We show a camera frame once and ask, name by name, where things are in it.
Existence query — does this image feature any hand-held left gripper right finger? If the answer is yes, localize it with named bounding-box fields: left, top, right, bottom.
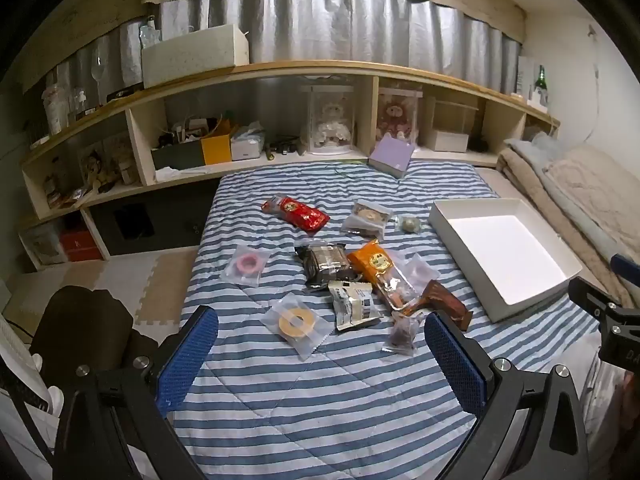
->
left=424, top=310, right=591, bottom=480

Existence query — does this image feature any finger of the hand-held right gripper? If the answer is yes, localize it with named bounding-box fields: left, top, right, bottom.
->
left=568, top=276, right=618, bottom=322
left=611, top=253, right=640, bottom=282

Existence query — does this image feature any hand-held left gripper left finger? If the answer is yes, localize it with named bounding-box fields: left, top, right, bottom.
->
left=52, top=305, right=220, bottom=480

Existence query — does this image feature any brown chocolate packet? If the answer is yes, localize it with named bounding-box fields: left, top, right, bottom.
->
left=407, top=280, right=473, bottom=331

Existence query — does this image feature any white cardboard tray box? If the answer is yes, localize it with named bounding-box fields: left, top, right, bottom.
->
left=428, top=198, right=583, bottom=323

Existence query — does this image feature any pink donut clear packet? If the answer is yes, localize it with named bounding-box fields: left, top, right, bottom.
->
left=222, top=245, right=271, bottom=288

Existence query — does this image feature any yellow donut clear packet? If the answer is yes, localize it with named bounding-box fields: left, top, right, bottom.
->
left=262, top=294, right=335, bottom=361

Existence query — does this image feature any silver foil snack packet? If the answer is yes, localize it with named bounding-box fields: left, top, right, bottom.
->
left=327, top=280, right=381, bottom=332

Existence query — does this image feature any orange snack packet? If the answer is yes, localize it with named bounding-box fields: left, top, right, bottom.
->
left=347, top=239, right=418, bottom=313

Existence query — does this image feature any dark brown snack packet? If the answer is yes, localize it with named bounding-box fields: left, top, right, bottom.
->
left=295, top=241, right=358, bottom=288

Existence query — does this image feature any clear brown pastry packet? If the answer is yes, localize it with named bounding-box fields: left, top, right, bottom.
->
left=341, top=200, right=390, bottom=239

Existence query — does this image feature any red snack packet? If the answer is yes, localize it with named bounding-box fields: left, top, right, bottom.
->
left=262, top=195, right=331, bottom=233

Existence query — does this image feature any foam puzzle floor mat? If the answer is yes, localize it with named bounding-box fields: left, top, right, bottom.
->
left=10, top=247, right=206, bottom=341

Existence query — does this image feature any dark brown seat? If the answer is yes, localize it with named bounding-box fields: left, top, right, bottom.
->
left=29, top=285, right=161, bottom=376

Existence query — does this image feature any beige blanket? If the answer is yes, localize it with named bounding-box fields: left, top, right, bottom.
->
left=496, top=147, right=621, bottom=296

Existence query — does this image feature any blue white striped blanket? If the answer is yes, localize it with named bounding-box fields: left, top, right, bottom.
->
left=181, top=160, right=601, bottom=480

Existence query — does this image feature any red orange box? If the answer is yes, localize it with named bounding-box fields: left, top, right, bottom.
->
left=60, top=230, right=103, bottom=262

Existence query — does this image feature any blue grey blanket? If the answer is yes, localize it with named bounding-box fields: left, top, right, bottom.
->
left=504, top=134, right=633, bottom=273

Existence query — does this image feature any dark green box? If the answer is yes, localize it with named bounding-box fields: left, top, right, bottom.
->
left=151, top=142, right=206, bottom=171

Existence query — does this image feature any green glass bottle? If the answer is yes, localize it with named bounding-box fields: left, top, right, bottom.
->
left=534, top=65, right=550, bottom=106

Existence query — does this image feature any small white box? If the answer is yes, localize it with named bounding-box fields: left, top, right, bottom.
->
left=430, top=129, right=470, bottom=153

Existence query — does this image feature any white tissue box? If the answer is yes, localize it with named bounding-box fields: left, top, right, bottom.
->
left=231, top=122, right=266, bottom=161

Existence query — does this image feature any white card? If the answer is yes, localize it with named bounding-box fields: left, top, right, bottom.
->
left=517, top=55, right=536, bottom=96

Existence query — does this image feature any purple box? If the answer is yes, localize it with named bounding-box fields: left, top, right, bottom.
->
left=369, top=136, right=416, bottom=179

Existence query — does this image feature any red doll in clear case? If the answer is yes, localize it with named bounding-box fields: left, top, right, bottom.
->
left=376, top=87, right=423, bottom=148

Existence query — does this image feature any white doll in clear case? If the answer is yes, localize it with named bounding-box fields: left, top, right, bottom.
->
left=300, top=82, right=357, bottom=156

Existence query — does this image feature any wine glass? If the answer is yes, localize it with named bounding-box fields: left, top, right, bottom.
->
left=90, top=40, right=108, bottom=108

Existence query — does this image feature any wooden shelf unit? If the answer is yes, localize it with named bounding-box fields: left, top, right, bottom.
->
left=19, top=60, right=561, bottom=273

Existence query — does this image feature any clear glass bottle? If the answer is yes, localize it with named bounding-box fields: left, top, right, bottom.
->
left=139, top=14, right=162, bottom=50

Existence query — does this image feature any silver curtain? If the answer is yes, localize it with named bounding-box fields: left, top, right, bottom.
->
left=45, top=0, right=523, bottom=116

